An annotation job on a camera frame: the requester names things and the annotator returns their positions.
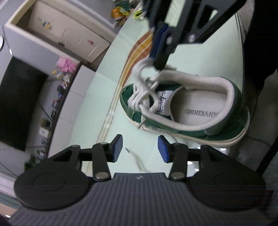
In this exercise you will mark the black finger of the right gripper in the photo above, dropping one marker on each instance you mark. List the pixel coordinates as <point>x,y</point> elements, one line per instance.
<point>155,12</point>
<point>198,21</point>

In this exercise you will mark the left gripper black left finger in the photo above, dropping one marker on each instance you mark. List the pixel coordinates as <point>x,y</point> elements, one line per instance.
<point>65,178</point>

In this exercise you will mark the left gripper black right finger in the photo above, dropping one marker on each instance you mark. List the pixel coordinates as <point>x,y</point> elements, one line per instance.
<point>215,179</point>

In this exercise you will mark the green canvas sneaker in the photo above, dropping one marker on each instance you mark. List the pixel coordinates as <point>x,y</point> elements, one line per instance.
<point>206,110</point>

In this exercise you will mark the white shoelace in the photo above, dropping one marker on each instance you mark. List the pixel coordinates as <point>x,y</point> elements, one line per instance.
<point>144,92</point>

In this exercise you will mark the yellow white folded cloth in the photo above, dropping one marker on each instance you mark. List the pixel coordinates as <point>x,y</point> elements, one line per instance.
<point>138,15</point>

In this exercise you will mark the cardboard boxes and bags pile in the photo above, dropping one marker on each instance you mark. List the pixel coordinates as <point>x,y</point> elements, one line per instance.
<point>122,10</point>

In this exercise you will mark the potted plant in white pot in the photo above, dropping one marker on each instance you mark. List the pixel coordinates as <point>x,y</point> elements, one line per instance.
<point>30,163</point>

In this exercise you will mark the white framed photo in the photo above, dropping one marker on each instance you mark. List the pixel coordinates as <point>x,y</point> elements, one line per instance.
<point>43,132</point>

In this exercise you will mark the small green plant black pot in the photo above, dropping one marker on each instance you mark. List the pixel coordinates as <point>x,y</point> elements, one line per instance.
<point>45,123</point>

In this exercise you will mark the white TV cabinet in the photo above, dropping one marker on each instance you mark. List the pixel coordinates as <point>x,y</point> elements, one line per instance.
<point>68,110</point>

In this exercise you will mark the white interior door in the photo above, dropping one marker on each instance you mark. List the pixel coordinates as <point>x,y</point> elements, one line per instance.
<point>61,29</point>

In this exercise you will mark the flower bouquet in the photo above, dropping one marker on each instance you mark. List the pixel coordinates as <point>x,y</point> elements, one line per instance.
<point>59,75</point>

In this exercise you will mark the black wall television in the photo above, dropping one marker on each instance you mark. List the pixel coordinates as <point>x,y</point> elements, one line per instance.
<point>20,89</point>

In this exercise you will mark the round wall clock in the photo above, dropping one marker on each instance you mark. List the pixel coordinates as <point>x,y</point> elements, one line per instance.
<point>1,42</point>

